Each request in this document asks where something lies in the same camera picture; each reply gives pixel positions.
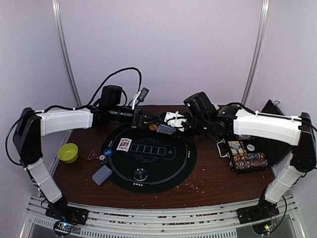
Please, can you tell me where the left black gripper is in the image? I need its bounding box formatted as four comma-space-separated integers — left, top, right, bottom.
109, 105, 160, 128

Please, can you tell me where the orange big blind button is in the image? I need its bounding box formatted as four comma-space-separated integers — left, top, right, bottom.
149, 124, 158, 131

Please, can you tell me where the grey card deck box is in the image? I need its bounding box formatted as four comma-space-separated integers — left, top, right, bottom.
157, 124, 176, 135

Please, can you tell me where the face-up king playing card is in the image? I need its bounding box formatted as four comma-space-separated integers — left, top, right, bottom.
117, 138, 132, 152

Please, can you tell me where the blue small blind button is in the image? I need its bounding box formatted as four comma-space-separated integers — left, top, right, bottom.
103, 149, 113, 157

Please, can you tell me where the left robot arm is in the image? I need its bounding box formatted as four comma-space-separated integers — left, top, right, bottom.
9, 85, 158, 220

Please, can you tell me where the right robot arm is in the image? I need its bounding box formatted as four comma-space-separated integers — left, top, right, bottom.
182, 92, 317, 224

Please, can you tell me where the round black poker mat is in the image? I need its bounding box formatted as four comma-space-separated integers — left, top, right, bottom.
101, 124, 197, 193

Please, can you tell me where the black poker chip case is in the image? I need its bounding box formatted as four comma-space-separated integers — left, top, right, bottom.
216, 99, 289, 175

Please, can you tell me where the red black triangle token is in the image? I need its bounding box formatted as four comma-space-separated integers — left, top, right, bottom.
87, 150, 99, 161

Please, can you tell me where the lime green bowl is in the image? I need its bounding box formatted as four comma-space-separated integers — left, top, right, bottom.
58, 143, 78, 163

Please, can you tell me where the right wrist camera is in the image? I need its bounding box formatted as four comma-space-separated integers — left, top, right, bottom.
163, 111, 187, 129

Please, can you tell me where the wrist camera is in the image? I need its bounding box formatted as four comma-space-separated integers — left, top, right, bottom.
163, 111, 187, 129
131, 87, 149, 110

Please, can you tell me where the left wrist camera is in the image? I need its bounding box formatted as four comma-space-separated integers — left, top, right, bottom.
131, 87, 149, 110

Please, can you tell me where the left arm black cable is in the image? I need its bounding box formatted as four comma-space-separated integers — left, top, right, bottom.
86, 66, 143, 107

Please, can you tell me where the right aluminium frame post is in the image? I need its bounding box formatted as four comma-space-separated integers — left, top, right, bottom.
241, 0, 271, 106

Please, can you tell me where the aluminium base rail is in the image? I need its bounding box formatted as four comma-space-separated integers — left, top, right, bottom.
19, 194, 307, 238

